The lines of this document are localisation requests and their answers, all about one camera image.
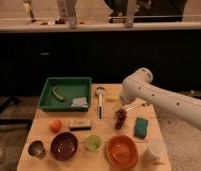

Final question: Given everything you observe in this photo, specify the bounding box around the yellow banana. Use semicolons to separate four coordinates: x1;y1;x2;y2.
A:
106;96;119;102

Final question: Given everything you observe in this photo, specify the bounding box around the white paper cup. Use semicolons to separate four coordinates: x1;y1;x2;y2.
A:
145;139;166;161

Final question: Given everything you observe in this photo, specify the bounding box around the green plastic tray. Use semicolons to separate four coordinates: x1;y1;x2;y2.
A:
38;77;92;112

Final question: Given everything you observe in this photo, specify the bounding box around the metal cup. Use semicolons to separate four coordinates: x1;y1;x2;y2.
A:
28;140;46;158

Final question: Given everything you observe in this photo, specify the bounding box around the purple bowl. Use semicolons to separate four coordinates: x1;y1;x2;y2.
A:
50;132;78;161

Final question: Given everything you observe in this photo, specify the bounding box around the bunch of dark grapes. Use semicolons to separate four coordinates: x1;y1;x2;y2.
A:
115;109;127;130

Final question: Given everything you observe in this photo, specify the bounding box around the orange bowl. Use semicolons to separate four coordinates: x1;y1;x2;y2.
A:
106;135;138;169

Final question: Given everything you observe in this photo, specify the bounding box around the green pickle in tray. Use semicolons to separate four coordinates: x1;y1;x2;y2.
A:
52;87;65;101

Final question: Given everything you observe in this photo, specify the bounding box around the teal sponge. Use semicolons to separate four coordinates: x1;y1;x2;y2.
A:
134;117;148;139

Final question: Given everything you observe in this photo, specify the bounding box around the brown rectangular block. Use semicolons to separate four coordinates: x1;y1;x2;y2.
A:
69;119;91;131

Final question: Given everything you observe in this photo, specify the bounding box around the orange fruit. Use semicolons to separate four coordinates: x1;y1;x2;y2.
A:
49;119;62;134

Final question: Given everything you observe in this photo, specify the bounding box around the light green cup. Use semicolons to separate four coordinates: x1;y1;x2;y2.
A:
85;135;101;152

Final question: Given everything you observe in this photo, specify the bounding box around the folded grey cloth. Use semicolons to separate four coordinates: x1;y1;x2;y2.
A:
71;97;88;108

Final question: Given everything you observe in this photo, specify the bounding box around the metal fork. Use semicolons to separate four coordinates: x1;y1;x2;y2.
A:
124;102;150;111

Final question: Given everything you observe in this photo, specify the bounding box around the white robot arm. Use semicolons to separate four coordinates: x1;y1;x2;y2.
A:
118;68;201;130

